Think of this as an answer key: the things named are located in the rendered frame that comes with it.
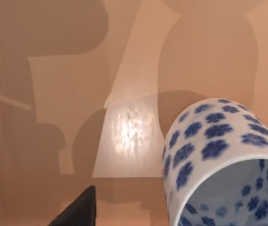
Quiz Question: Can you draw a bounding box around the white cup with blue flowers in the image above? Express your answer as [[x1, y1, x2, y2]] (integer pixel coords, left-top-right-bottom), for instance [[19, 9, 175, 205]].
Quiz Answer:
[[161, 98, 268, 226]]

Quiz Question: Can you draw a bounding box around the wooden surface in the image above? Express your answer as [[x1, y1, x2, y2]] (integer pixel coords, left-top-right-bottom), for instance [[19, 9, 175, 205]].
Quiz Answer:
[[0, 0, 268, 226]]

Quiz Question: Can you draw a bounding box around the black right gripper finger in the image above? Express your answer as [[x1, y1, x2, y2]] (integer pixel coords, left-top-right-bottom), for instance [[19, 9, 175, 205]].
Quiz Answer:
[[48, 185, 99, 226]]

